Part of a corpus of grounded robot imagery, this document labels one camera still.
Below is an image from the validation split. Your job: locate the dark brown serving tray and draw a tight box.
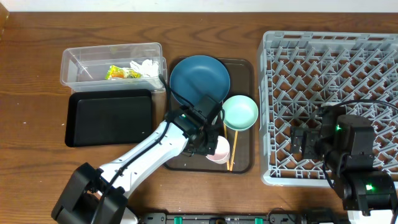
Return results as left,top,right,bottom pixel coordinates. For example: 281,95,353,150
164,58,254,174

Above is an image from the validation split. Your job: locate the yellow green snack wrapper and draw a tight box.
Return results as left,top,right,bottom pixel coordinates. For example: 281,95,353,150
105,65,142,80

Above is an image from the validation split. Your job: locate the white paper napkin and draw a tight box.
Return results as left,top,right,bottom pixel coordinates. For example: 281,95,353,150
130,59,159,78

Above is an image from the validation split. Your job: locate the mint green bowl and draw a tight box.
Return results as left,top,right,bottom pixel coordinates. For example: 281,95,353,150
222,95,259,131

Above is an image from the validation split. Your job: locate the clear plastic waste bin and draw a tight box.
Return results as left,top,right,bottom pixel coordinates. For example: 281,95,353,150
60,42,167,92

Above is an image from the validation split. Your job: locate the black plastic tray bin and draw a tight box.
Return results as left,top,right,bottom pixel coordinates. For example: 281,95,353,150
65,90,152,147

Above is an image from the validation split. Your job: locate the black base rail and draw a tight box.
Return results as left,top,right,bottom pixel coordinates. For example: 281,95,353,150
138,208,350,224

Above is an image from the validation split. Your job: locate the grey dishwasher rack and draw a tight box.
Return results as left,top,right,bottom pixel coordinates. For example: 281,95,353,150
257,31,397,187

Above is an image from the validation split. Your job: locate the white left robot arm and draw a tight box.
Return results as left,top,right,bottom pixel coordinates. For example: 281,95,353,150
51,106,221,223

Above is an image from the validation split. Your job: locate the pink cup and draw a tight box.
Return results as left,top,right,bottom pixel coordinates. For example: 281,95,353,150
206,136,225,164

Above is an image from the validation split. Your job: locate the dark blue plate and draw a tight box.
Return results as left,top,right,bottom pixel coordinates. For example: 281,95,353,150
170,55,231,105

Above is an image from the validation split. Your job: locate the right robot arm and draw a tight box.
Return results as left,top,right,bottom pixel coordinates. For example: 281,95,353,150
290,104,397,216

